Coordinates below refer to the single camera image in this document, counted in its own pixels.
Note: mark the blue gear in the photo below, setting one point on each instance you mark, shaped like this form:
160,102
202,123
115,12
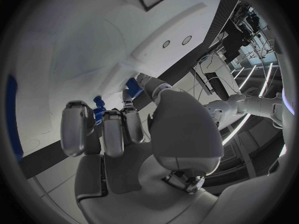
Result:
98,115

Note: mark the blue peg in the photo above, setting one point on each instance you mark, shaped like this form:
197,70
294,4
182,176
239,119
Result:
99,101

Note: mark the workshop desk with equipment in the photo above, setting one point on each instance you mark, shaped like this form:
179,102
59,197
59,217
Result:
236,37

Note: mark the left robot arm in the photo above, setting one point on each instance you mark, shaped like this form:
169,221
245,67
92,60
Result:
257,104

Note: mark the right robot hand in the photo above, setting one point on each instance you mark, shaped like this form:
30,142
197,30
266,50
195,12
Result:
182,127

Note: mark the blue block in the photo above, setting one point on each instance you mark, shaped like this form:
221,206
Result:
133,87

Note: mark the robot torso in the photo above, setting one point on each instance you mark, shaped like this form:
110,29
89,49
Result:
286,78

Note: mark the white task board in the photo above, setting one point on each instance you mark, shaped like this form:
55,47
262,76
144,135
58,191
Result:
93,41

